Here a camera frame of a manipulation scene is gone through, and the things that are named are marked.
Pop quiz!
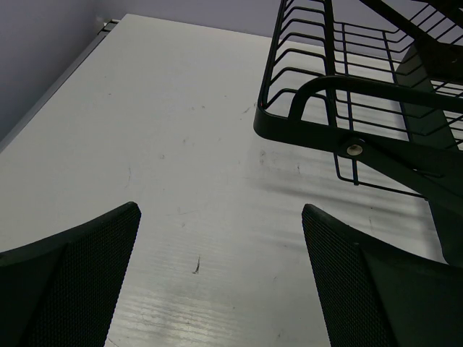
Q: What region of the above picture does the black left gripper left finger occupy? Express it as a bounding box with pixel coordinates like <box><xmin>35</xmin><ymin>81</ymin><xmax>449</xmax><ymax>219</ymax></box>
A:
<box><xmin>1</xmin><ymin>202</ymin><xmax>141</xmax><ymax>346</ymax></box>

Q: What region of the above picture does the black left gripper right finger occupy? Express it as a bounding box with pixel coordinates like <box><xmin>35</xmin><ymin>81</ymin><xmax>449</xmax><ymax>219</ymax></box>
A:
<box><xmin>302</xmin><ymin>204</ymin><xmax>462</xmax><ymax>346</ymax></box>

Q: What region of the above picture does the black wire dish rack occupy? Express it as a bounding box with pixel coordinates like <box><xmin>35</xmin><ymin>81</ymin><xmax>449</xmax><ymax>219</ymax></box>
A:
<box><xmin>253</xmin><ymin>1</ymin><xmax>462</xmax><ymax>266</ymax></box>

